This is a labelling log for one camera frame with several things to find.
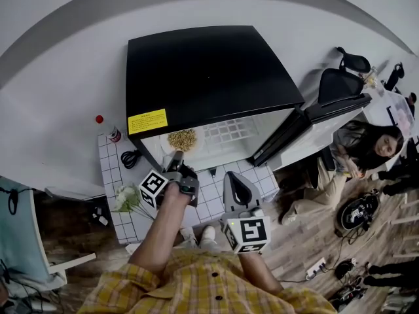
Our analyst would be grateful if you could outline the person's right forearm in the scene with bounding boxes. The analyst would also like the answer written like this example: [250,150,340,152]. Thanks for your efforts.
[237,251,284,296]

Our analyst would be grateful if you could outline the black cable tangle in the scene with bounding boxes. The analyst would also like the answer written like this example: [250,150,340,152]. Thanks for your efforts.
[0,259,65,314]

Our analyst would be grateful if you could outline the white furniture rails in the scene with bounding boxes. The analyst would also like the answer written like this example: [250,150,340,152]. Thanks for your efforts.
[390,190,419,260]

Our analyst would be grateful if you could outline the person's left hand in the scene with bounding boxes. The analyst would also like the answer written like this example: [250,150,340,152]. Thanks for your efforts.
[162,182,192,209]

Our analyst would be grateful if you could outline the white desk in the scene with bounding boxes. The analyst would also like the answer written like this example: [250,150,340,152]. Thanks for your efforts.
[359,85,417,140]

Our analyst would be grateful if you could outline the clear bottle with red cap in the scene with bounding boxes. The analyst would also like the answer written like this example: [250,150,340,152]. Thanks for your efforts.
[95,114,122,144]

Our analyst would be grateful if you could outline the tangle of black devices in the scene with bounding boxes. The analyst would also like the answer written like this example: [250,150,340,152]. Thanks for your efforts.
[328,283,368,313]

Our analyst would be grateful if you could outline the white and blue chair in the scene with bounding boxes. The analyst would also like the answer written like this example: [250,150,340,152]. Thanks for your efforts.
[0,176,98,291]

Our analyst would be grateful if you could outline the yellowish clear jar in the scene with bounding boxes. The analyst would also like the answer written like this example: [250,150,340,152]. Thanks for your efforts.
[364,66,380,89]

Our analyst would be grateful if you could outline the black mini fridge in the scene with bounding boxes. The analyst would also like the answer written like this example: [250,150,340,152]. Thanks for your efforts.
[125,26,307,173]

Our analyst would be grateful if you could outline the yellow warning sticker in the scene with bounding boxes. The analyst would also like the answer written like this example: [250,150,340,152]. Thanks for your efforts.
[127,108,169,135]

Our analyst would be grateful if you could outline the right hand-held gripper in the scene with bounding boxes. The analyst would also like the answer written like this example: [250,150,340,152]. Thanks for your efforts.
[219,171,272,254]

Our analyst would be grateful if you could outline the person's left forearm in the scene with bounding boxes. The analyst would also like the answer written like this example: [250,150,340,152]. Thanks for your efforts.
[128,203,189,276]

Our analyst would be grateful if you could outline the black round device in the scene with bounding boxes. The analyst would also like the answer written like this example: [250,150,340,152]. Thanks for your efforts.
[336,189,381,232]

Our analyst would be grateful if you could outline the yellow plaid shirt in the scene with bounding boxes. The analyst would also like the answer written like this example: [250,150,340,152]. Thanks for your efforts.
[77,249,338,314]

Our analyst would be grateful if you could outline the black mesh office chair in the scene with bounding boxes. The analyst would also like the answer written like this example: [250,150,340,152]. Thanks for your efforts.
[316,46,372,107]

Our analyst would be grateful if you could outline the small black round gadget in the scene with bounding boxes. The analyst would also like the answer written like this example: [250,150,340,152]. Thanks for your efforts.
[335,259,354,280]

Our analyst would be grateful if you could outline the white flower bunch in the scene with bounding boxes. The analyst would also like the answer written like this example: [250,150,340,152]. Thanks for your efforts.
[112,184,156,221]

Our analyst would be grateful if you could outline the black fridge door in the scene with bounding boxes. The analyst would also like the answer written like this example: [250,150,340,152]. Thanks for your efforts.
[250,92,373,172]

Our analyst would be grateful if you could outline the coiled black cable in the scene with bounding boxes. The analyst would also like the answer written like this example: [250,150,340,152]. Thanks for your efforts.
[120,148,143,170]

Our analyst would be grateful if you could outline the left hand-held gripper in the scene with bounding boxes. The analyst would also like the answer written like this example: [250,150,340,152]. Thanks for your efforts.
[139,150,200,209]

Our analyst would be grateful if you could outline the white shoe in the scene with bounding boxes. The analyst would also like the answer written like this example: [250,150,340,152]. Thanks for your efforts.
[198,225,219,252]
[179,226,198,249]

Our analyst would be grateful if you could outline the white power strip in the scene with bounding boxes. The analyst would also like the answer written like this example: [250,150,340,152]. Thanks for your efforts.
[305,256,327,281]

